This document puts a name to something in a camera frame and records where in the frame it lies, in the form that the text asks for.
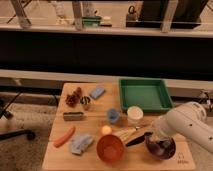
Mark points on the green plastic tray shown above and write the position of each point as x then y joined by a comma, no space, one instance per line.
151,95

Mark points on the blue sponge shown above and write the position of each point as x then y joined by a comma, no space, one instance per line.
97,92

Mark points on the light blue crumpled cloth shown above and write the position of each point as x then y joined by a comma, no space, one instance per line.
80,143

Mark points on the white cup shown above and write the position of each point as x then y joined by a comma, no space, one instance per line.
134,115

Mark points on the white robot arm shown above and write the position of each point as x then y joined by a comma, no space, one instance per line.
188,120

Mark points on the purple bowl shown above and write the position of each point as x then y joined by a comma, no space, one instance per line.
160,149

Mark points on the black office chair base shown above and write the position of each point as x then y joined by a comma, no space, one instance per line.
10,122

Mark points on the green box on shelf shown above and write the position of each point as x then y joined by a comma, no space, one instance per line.
92,20

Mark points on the orange bowl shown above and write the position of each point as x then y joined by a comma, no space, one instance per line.
110,148

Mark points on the orange carrot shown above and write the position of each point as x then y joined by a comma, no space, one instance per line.
60,141

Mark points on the gray rectangular block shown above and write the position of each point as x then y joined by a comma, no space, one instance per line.
73,116

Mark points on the blue cup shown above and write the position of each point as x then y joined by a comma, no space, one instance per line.
113,116

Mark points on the small metal cup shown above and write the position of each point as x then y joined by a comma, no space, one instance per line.
85,101

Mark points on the black handled brush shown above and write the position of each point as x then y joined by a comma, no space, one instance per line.
138,140

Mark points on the yellow ball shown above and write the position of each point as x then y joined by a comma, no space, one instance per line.
106,130

